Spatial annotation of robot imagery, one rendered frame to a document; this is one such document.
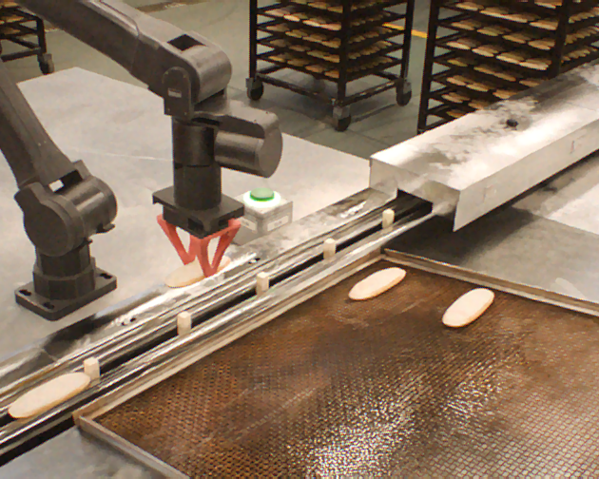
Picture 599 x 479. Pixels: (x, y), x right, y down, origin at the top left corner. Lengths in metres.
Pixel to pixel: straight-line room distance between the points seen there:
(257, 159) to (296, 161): 0.71
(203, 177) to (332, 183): 0.60
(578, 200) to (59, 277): 0.92
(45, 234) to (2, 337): 0.15
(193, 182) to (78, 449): 0.32
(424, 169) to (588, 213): 0.33
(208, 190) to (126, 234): 0.41
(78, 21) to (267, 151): 0.26
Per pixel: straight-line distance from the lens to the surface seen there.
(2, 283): 1.30
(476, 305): 1.04
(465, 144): 1.52
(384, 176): 1.44
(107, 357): 1.07
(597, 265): 1.41
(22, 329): 1.20
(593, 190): 1.68
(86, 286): 1.22
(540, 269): 1.37
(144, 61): 0.98
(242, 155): 0.95
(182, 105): 0.96
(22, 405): 1.01
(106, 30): 1.01
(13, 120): 1.15
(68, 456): 0.88
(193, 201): 1.01
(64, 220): 1.12
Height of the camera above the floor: 1.48
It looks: 29 degrees down
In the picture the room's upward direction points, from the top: 2 degrees clockwise
